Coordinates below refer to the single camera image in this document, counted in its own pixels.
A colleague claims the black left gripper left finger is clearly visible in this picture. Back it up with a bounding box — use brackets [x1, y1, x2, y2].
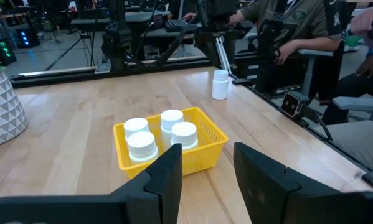
[0, 142, 183, 224]

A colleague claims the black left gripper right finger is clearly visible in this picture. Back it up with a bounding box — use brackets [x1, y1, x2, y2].
[233, 142, 373, 224]

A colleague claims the white plastic pill bottle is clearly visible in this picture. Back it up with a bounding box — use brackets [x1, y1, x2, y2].
[212, 69, 229, 101]
[126, 131, 159, 166]
[123, 117, 150, 139]
[170, 121, 199, 151]
[160, 109, 184, 152]

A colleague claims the yellow plastic slotted basket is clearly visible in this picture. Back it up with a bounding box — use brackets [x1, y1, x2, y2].
[113, 106, 229, 180]

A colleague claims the small black table clip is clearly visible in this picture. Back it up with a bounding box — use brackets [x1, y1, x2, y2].
[232, 78, 253, 86]

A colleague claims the grey chair armrest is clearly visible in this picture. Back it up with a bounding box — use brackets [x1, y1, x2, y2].
[331, 96, 373, 121]
[298, 48, 335, 96]

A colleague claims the person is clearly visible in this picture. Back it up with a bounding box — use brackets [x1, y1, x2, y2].
[182, 0, 344, 66]
[321, 0, 373, 125]

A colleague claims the silver aluminium strut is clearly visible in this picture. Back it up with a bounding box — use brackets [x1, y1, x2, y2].
[215, 35, 233, 75]

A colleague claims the black computer keyboard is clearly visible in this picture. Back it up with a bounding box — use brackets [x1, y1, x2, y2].
[164, 19, 199, 33]

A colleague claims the grey white triangle-pattern planter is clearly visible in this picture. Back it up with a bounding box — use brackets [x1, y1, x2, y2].
[0, 72, 28, 149]

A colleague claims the computer with blue lights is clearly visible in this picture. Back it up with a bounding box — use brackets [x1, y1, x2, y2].
[15, 27, 41, 49]

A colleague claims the computer with green lights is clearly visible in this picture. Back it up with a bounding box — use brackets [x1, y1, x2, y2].
[0, 39, 18, 67]

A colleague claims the black camera cable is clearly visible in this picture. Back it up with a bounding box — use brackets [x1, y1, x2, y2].
[304, 111, 334, 141]

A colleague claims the grey table-level camera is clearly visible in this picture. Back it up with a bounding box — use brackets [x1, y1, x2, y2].
[280, 91, 311, 119]

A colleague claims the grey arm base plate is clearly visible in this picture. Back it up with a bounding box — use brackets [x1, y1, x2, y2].
[94, 58, 112, 75]

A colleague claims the black frame post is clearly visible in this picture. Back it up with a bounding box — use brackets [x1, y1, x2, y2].
[192, 0, 240, 68]

